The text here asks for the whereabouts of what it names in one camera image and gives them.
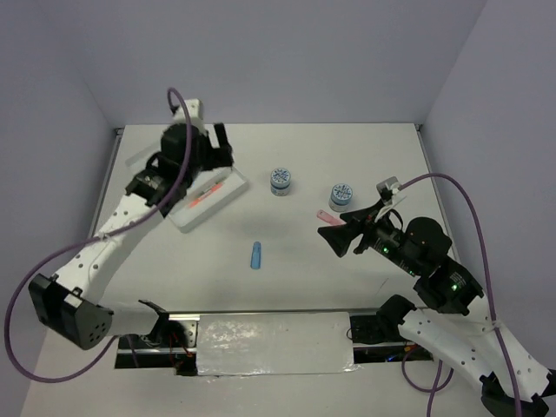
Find blue translucent cap case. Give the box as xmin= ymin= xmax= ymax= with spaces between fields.
xmin=250 ymin=242 xmax=261 ymax=270

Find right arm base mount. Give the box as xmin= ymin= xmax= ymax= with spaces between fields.
xmin=346 ymin=314 xmax=416 ymax=364

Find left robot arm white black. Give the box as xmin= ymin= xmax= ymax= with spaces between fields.
xmin=29 ymin=122 xmax=234 ymax=350

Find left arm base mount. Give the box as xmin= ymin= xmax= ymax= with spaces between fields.
xmin=114 ymin=313 xmax=201 ymax=377

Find blue white round jar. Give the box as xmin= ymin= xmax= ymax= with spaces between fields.
xmin=270 ymin=168 xmax=291 ymax=196
xmin=328 ymin=183 xmax=354 ymax=213

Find orange thin pen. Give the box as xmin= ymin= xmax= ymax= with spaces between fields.
xmin=188 ymin=192 xmax=215 ymax=208

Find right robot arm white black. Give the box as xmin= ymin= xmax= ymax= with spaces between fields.
xmin=317 ymin=202 xmax=555 ymax=416

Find purple cable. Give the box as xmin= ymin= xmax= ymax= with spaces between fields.
xmin=401 ymin=172 xmax=522 ymax=417
xmin=3 ymin=88 xmax=195 ymax=383

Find white compartment tray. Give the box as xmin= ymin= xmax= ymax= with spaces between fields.
xmin=126 ymin=129 xmax=251 ymax=235

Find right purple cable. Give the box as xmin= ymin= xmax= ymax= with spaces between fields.
xmin=401 ymin=172 xmax=522 ymax=417

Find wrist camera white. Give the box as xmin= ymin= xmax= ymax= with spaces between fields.
xmin=376 ymin=176 xmax=405 ymax=220
xmin=173 ymin=99 xmax=206 ymax=135

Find pink translucent cap case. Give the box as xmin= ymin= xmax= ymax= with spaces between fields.
xmin=316 ymin=210 xmax=345 ymax=226

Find silver foil covered panel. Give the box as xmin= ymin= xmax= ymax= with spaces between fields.
xmin=196 ymin=313 xmax=356 ymax=376

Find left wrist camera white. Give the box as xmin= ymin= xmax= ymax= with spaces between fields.
xmin=173 ymin=99 xmax=206 ymax=135

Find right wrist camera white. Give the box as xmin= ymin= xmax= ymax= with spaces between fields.
xmin=376 ymin=176 xmax=405 ymax=220

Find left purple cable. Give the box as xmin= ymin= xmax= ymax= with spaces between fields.
xmin=3 ymin=88 xmax=195 ymax=383

